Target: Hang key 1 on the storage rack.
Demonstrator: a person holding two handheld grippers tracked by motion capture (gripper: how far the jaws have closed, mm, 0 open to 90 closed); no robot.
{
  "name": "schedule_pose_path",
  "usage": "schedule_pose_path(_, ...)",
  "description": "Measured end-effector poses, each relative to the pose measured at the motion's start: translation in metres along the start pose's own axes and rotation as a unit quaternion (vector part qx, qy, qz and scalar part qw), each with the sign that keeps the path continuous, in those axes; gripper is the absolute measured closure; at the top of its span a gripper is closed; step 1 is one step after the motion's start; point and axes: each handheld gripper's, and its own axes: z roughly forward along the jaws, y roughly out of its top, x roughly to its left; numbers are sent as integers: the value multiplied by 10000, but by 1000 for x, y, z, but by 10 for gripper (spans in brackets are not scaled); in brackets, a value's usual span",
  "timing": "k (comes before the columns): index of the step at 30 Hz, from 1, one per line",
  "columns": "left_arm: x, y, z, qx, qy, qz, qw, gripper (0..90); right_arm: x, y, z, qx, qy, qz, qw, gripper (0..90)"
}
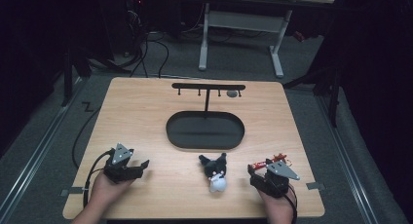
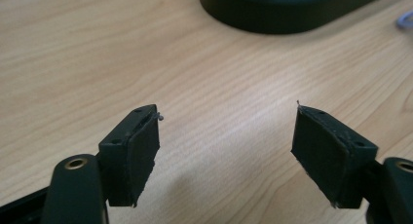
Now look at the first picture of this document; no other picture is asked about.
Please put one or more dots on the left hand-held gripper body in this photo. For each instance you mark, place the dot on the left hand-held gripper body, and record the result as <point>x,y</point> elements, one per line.
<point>120,172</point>

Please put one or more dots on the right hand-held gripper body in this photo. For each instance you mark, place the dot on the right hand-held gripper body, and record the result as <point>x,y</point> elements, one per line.
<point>276,180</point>

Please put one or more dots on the black and white plush toy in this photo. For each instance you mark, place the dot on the black and white plush toy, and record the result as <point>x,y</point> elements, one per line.
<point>215,173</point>

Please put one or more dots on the black hook rack with tray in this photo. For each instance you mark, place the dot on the black hook rack with tray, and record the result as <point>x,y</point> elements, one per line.
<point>204,131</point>

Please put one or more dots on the person's left hand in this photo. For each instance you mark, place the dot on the person's left hand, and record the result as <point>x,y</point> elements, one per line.
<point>108,190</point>

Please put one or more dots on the person's right hand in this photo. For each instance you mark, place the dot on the person's right hand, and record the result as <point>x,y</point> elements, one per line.
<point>277,204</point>

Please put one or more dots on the grey tape strip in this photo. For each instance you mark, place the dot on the grey tape strip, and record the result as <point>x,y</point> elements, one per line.
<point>72,191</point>
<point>315,186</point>

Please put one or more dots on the grey round table grommet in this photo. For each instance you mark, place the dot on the grey round table grommet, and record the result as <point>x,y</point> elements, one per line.
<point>232,93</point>

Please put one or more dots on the black metal stand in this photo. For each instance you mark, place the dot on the black metal stand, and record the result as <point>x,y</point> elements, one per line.
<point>67,81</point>
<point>333,97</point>

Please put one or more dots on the dark curtain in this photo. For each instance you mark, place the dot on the dark curtain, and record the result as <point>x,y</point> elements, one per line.
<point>26,55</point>
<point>380,87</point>

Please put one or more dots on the small red object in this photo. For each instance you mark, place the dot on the small red object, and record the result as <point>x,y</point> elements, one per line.
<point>299,36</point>

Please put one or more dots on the metal floor rail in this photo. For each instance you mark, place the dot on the metal floor rail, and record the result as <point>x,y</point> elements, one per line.
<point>349,165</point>
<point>35,156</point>

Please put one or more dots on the white frame desk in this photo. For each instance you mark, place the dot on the white frame desk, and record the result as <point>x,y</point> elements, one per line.
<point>246,22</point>

